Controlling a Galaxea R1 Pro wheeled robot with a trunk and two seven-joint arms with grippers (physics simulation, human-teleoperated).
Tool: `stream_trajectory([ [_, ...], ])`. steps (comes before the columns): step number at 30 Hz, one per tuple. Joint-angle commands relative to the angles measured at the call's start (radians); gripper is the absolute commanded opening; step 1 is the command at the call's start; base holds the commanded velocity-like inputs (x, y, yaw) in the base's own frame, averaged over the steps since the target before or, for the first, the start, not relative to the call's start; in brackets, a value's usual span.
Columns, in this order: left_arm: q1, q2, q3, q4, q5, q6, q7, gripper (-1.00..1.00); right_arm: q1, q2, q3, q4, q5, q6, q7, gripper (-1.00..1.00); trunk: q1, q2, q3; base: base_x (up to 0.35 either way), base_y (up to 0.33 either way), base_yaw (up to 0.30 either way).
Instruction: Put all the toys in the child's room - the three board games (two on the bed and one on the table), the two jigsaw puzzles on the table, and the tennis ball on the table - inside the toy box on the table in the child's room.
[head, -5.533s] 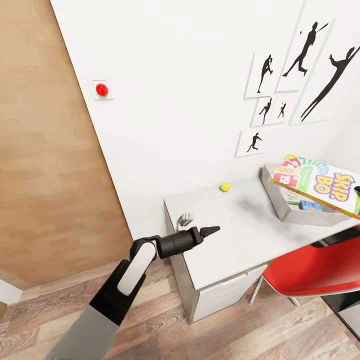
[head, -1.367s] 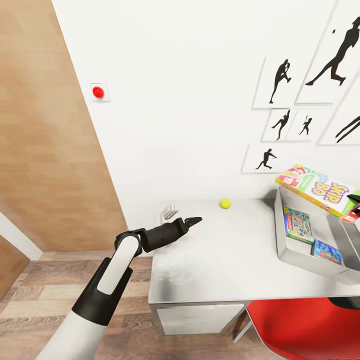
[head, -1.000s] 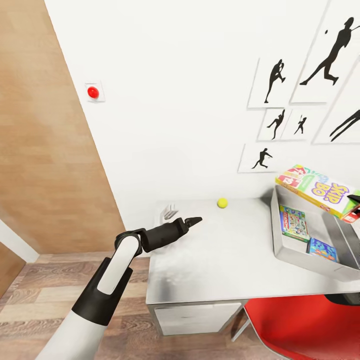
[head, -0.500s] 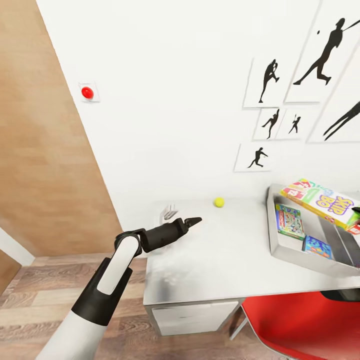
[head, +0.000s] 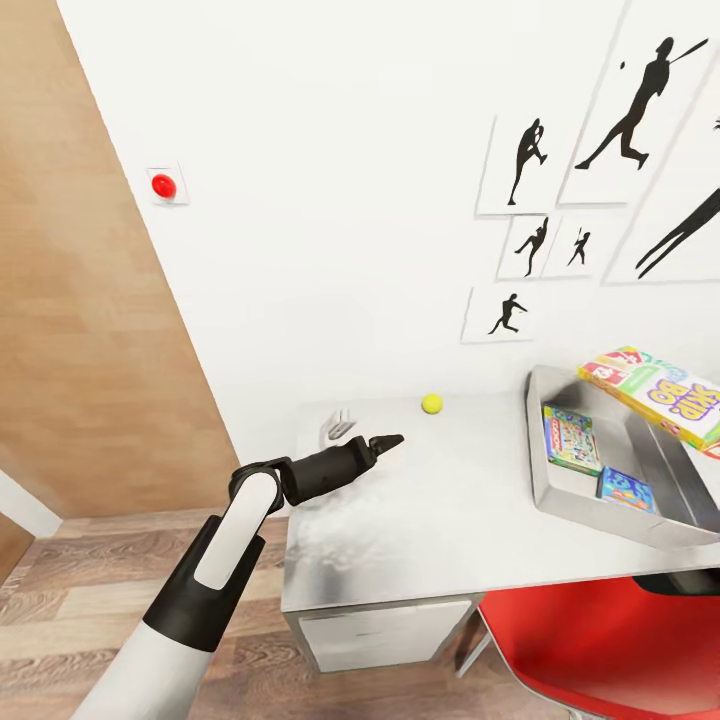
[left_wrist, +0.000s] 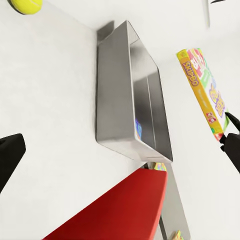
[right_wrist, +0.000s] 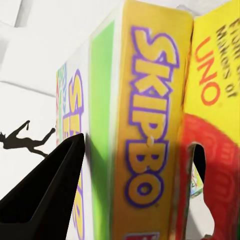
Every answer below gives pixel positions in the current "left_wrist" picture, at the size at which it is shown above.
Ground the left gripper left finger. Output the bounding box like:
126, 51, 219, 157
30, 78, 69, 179
0, 133, 26, 193

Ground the jigsaw puzzle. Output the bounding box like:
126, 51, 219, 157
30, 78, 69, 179
154, 162, 167, 171
173, 230, 183, 240

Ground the tennis ball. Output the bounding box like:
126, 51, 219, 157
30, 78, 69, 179
11, 0, 43, 15

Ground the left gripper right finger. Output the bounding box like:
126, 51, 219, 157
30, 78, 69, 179
224, 132, 240, 173

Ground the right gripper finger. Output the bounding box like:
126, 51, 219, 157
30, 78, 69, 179
225, 112, 240, 131
219, 135, 227, 145

